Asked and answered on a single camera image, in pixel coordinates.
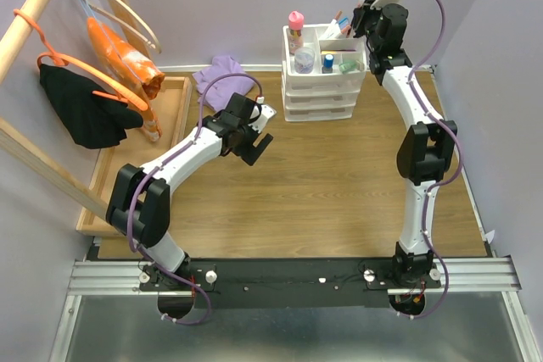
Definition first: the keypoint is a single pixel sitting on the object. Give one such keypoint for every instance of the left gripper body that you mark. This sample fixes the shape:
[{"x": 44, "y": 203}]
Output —
[{"x": 245, "y": 148}]

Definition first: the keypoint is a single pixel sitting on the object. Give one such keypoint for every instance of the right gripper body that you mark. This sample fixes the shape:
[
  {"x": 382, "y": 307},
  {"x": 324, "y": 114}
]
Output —
[{"x": 367, "y": 19}]

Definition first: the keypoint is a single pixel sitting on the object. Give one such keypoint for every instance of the light blue acrylic marker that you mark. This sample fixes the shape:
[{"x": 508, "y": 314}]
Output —
[{"x": 339, "y": 25}]

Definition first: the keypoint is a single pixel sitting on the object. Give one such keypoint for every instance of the pink cap white marker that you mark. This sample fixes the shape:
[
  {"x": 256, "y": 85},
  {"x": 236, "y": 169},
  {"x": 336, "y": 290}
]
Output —
[{"x": 331, "y": 25}]

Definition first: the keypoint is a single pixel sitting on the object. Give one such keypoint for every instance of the grey blue cap glue bottle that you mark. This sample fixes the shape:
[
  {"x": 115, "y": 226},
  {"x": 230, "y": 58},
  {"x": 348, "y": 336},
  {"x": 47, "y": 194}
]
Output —
[{"x": 327, "y": 63}]

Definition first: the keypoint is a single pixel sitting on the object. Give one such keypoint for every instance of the pink cap crayon bottle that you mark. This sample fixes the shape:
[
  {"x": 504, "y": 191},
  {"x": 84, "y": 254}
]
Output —
[{"x": 296, "y": 22}]

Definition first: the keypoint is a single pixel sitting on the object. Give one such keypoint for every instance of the clear round jar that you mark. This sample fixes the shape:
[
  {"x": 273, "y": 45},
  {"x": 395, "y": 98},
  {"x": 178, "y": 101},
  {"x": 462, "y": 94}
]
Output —
[{"x": 304, "y": 59}]

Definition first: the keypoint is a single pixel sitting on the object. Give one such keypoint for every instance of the white plastic drawer organizer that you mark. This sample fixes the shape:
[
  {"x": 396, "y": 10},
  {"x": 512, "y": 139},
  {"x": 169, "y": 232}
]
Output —
[{"x": 317, "y": 96}]

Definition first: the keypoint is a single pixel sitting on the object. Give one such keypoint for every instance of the red gel pen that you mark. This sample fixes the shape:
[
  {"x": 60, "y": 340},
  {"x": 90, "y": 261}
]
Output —
[{"x": 359, "y": 3}]

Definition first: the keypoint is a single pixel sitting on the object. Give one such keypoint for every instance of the brown cap white marker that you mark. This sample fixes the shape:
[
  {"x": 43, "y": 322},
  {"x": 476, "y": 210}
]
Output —
[{"x": 344, "y": 32}]

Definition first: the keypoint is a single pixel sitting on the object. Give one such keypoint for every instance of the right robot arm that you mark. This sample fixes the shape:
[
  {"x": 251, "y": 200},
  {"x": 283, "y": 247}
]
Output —
[{"x": 425, "y": 154}]

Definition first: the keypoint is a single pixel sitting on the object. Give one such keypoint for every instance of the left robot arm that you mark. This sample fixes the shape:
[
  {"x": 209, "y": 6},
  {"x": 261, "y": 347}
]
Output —
[{"x": 140, "y": 203}]

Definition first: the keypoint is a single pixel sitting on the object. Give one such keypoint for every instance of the purple cloth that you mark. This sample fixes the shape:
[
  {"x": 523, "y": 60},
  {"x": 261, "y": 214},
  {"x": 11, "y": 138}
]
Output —
[{"x": 221, "y": 91}]

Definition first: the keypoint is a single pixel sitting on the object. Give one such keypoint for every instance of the orange white garment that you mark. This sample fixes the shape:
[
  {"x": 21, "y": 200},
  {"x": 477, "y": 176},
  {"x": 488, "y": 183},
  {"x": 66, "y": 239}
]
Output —
[{"x": 152, "y": 77}]

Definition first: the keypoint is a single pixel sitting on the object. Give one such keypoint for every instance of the black garment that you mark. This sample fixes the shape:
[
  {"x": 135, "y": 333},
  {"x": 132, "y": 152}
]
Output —
[{"x": 93, "y": 122}]

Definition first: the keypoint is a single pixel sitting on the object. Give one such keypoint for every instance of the wooden hanger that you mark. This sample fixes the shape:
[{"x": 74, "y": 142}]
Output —
[{"x": 141, "y": 31}]

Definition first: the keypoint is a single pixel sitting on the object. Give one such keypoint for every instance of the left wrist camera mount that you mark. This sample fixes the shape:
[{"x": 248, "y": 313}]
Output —
[{"x": 262, "y": 114}]

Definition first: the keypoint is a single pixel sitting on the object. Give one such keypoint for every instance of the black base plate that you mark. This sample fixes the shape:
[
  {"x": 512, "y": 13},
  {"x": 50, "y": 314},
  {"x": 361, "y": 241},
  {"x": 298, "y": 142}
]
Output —
[{"x": 301, "y": 283}]

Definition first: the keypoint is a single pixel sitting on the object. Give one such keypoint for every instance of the blue wire hanger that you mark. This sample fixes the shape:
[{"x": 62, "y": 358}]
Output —
[{"x": 90, "y": 13}]

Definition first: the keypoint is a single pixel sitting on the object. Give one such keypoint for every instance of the aluminium rail frame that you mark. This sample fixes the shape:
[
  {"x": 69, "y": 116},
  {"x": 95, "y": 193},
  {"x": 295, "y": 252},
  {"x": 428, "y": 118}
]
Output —
[{"x": 127, "y": 311}]

